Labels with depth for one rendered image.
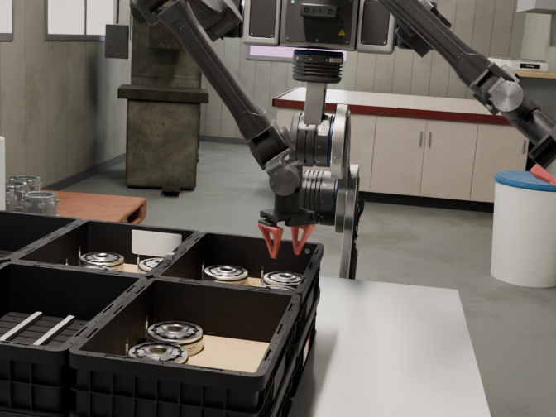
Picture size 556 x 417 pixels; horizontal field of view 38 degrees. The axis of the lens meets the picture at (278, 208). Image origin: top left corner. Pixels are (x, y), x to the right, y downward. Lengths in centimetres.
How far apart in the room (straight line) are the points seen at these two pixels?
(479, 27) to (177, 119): 364
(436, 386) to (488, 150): 544
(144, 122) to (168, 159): 37
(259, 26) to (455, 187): 515
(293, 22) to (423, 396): 100
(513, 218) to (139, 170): 341
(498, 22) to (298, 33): 707
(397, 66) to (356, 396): 754
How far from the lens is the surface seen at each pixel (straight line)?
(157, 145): 710
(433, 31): 163
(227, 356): 151
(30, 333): 162
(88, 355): 125
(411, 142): 709
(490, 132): 712
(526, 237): 509
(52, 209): 514
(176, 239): 199
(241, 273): 189
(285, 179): 161
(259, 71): 1021
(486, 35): 913
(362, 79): 909
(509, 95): 154
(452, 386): 180
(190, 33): 165
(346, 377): 178
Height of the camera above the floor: 141
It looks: 12 degrees down
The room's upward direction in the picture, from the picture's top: 4 degrees clockwise
